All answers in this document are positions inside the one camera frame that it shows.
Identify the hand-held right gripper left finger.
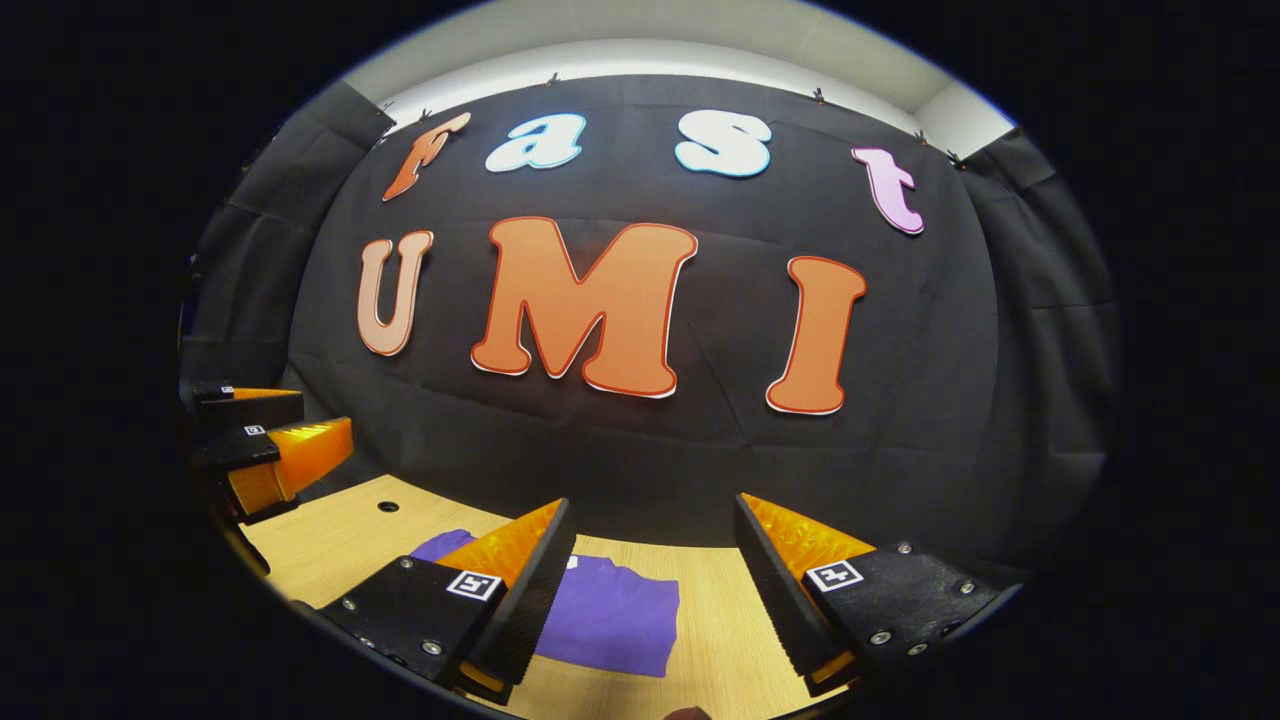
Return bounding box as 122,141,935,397
318,497,578,706

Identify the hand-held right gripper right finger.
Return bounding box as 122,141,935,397
733,492,1026,698

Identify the purple button shirt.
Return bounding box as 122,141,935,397
410,528,681,679

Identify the black backdrop cloth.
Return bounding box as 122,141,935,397
180,72,1119,571

